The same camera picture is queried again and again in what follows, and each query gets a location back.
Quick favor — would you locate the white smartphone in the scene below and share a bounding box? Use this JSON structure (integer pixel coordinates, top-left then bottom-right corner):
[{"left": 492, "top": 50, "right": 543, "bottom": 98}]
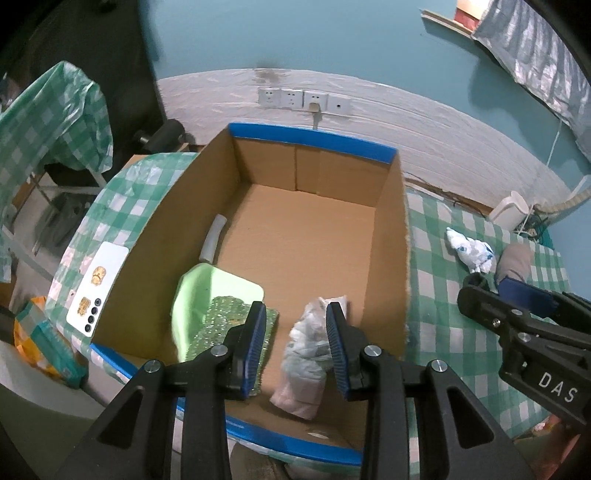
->
[{"left": 66, "top": 242, "right": 130, "bottom": 339}]

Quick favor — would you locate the orange tissue packet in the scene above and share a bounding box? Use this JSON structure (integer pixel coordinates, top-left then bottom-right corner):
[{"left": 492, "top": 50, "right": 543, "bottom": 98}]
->
[{"left": 14, "top": 295, "right": 88, "bottom": 388}]

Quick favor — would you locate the black hanging coat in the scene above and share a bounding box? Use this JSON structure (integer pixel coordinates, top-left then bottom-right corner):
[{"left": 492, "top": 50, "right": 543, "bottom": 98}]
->
[{"left": 0, "top": 0, "right": 167, "bottom": 134}]

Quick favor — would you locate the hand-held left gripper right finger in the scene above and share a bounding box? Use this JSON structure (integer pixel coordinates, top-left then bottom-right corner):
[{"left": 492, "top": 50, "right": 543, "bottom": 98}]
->
[{"left": 325, "top": 302, "right": 532, "bottom": 480}]

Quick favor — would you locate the white hanging cord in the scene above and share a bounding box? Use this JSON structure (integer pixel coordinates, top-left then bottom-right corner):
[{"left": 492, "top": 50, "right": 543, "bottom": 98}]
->
[{"left": 547, "top": 120, "right": 563, "bottom": 163}]

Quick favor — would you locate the teal plastic basket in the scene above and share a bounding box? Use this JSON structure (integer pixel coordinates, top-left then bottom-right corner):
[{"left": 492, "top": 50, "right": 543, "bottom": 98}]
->
[{"left": 526, "top": 212, "right": 553, "bottom": 246}]

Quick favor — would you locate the blue-rimmed cardboard box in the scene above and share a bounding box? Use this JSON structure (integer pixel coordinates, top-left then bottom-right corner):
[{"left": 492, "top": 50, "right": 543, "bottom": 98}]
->
[{"left": 90, "top": 122, "right": 411, "bottom": 467}]

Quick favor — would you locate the wooden window ledge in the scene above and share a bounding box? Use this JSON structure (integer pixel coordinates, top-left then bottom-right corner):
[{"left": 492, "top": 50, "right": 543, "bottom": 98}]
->
[{"left": 420, "top": 8, "right": 476, "bottom": 40}]

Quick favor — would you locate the metal chair frame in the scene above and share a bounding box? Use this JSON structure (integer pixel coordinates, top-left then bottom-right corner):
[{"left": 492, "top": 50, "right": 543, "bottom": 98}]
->
[{"left": 14, "top": 171, "right": 107, "bottom": 259}]

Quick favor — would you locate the grey-brown cloth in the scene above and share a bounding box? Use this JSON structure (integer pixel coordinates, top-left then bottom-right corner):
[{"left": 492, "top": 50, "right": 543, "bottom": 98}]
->
[{"left": 495, "top": 243, "right": 534, "bottom": 289}]

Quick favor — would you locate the beige wrapped pipe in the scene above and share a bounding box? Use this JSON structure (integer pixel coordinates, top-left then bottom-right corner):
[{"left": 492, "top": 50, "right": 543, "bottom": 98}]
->
[{"left": 536, "top": 187, "right": 591, "bottom": 215}]

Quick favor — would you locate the silver tarp curtain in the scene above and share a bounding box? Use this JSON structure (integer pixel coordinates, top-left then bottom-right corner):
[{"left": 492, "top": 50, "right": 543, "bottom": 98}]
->
[{"left": 475, "top": 0, "right": 591, "bottom": 158}]

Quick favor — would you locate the black dumbbell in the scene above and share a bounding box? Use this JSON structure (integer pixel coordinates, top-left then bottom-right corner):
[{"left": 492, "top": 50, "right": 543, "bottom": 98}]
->
[{"left": 134, "top": 119, "right": 185, "bottom": 155}]

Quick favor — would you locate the light green soft pad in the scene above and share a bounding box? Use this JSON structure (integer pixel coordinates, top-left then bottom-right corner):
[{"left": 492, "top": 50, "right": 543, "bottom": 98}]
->
[{"left": 170, "top": 263, "right": 266, "bottom": 363}]

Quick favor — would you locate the white blue cloth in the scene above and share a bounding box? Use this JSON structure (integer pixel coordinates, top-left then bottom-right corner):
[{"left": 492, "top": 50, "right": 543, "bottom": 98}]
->
[{"left": 445, "top": 227, "right": 496, "bottom": 275}]

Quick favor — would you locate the green checkered tablecloth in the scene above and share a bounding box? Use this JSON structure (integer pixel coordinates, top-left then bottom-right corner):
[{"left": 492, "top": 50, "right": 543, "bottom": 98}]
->
[{"left": 46, "top": 152, "right": 571, "bottom": 480}]

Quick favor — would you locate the white electric kettle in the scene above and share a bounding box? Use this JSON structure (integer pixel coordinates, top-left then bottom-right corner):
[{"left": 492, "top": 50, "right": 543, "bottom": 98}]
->
[{"left": 488, "top": 191, "right": 532, "bottom": 232}]

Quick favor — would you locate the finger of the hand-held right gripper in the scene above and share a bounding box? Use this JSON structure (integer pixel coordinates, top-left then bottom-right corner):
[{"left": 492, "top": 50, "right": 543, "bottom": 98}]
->
[
  {"left": 498, "top": 276, "right": 591, "bottom": 334},
  {"left": 457, "top": 285, "right": 528, "bottom": 343}
]

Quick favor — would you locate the green bubble wrap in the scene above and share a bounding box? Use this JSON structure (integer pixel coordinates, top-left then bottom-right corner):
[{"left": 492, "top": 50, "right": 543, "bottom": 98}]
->
[{"left": 185, "top": 295, "right": 280, "bottom": 398}]

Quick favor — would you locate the white soft tube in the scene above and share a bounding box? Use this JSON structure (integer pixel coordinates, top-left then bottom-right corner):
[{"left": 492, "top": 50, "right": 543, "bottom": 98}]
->
[{"left": 199, "top": 215, "right": 227, "bottom": 263}]

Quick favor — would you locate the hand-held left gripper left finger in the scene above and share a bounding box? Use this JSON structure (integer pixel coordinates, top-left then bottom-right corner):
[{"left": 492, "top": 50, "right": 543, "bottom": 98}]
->
[{"left": 55, "top": 301, "right": 269, "bottom": 480}]

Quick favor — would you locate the white plastic bag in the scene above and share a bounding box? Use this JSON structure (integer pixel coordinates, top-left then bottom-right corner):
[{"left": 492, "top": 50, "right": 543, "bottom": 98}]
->
[{"left": 270, "top": 294, "right": 349, "bottom": 420}]

